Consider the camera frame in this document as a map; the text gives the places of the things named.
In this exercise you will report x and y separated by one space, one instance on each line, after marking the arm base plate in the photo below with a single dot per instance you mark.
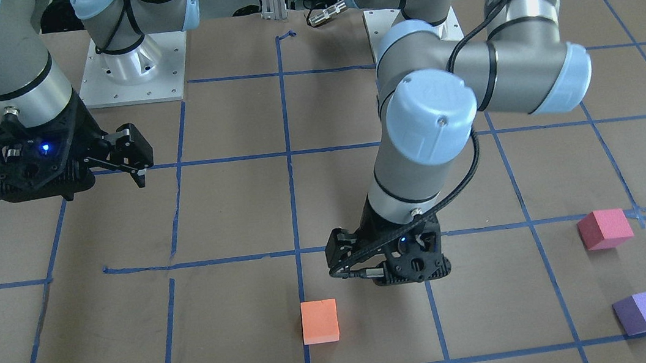
409 45
153 72

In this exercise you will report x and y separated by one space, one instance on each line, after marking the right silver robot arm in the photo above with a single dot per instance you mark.
33 88

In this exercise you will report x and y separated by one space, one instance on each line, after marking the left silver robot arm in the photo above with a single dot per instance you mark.
430 91

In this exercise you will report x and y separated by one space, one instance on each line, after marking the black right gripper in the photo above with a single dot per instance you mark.
84 132

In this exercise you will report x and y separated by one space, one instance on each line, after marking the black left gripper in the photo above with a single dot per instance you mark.
366 230

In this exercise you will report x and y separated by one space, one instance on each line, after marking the purple foam block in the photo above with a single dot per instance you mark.
631 313

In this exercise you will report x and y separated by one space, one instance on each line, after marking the orange foam block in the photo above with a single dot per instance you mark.
320 322

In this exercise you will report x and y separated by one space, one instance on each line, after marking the pink foam block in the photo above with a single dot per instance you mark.
604 229

